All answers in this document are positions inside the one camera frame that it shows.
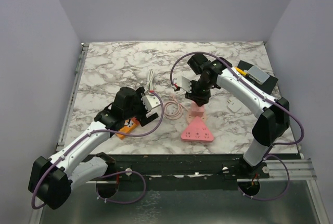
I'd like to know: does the pink power cable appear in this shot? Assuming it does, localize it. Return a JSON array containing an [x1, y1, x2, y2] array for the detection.
[[163, 94, 189, 120]]

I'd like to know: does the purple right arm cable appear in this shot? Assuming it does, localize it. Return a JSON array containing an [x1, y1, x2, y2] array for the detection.
[[170, 52, 305, 202]]

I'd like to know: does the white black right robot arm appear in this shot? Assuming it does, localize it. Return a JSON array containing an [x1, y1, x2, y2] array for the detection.
[[185, 53, 290, 178]]

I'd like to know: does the pink cube socket adapter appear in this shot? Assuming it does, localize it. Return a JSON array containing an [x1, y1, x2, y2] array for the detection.
[[190, 102, 204, 117]]

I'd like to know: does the white usb charger plug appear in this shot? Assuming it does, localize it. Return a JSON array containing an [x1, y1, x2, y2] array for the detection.
[[227, 99, 242, 113]]

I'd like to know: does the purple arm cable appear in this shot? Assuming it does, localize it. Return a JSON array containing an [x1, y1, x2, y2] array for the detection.
[[170, 52, 305, 202], [31, 91, 165, 210]]

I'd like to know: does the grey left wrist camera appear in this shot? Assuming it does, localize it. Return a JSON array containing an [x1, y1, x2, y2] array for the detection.
[[141, 95, 161, 112]]

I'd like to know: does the red cube socket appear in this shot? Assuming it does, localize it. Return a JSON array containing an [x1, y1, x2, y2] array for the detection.
[[124, 117, 140, 129]]

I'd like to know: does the white grey network switch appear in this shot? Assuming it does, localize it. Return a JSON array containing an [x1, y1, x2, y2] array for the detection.
[[247, 66, 270, 85]]

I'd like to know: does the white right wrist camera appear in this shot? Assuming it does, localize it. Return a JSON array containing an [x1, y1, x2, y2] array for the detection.
[[173, 76, 191, 93]]

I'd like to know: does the aluminium frame rail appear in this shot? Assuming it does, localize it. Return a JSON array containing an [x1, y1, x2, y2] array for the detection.
[[28, 42, 328, 223]]

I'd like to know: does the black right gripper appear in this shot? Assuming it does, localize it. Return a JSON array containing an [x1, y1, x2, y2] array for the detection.
[[185, 78, 213, 105]]

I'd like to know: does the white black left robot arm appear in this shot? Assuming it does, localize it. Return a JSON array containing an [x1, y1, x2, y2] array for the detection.
[[28, 87, 163, 210]]

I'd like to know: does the round pink power strip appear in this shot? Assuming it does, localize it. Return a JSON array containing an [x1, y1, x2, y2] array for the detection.
[[186, 110, 207, 124]]

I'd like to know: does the pink triangular power strip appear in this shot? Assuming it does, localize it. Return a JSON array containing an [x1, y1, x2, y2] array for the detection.
[[181, 118, 214, 143]]

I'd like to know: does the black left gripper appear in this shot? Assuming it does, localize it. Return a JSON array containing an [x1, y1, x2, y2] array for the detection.
[[124, 87, 158, 126]]

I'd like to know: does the black flat box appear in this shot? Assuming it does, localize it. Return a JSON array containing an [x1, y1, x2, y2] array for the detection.
[[237, 60, 278, 95]]

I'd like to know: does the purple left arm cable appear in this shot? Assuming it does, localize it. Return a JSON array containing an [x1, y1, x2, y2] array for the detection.
[[31, 91, 165, 210]]

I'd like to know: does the orange power strip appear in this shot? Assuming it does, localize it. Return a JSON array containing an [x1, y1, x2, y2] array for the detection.
[[117, 126, 135, 140]]

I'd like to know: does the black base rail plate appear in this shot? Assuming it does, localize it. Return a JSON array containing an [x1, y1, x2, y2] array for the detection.
[[96, 153, 269, 191]]

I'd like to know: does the white power cable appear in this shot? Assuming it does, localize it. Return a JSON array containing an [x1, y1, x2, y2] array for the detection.
[[145, 69, 156, 91]]

